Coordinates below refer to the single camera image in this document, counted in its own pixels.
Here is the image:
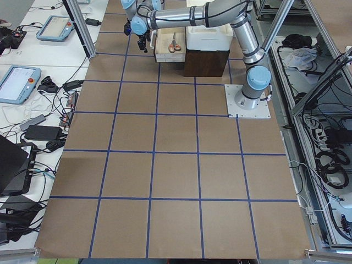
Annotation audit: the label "upper teach pendant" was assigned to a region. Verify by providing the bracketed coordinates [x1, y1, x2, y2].
[36, 15, 74, 42]

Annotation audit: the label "white foam tray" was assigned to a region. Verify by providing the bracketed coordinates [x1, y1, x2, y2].
[185, 24, 234, 51]

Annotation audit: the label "crumpled white cloth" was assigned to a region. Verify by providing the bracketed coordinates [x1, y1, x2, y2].
[283, 47, 317, 70]

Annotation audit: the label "dark wooden cabinet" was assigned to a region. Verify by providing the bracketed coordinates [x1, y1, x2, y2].
[184, 49, 230, 77]

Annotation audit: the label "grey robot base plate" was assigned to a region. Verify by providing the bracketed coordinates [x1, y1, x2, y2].
[224, 84, 271, 119]

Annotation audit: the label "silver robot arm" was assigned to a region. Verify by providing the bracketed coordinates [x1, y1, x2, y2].
[120, 0, 164, 20]
[121, 1, 271, 110]

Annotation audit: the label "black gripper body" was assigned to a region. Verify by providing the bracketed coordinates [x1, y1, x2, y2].
[137, 29, 151, 46]

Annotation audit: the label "orange grey scissors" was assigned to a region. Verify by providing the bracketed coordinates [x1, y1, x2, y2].
[168, 32, 182, 53]

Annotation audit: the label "lower teach pendant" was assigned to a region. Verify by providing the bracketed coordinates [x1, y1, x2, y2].
[1, 65, 41, 105]

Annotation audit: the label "aluminium frame post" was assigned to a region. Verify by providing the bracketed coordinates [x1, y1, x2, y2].
[62, 0, 96, 59]

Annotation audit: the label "black power adapter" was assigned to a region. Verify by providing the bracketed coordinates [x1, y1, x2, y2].
[24, 125, 63, 141]

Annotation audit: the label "teach pendant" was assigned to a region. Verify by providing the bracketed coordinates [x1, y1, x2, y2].
[1, 65, 41, 105]
[36, 15, 74, 42]

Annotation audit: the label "light wooden drawer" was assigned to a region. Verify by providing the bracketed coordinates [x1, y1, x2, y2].
[150, 27, 186, 63]

